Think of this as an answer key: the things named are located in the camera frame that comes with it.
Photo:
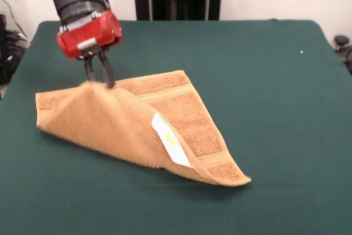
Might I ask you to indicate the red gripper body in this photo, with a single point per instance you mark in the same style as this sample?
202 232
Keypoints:
88 35

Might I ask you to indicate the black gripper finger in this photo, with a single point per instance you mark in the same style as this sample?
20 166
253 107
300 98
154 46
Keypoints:
89 68
107 70

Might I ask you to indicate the tan terry towel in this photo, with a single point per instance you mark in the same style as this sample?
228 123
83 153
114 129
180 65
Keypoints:
96 122

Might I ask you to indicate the dark grey stand base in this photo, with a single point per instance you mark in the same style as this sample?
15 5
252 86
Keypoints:
11 61
341 39

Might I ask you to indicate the dark green table cloth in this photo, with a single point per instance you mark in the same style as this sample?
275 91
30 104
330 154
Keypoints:
275 108

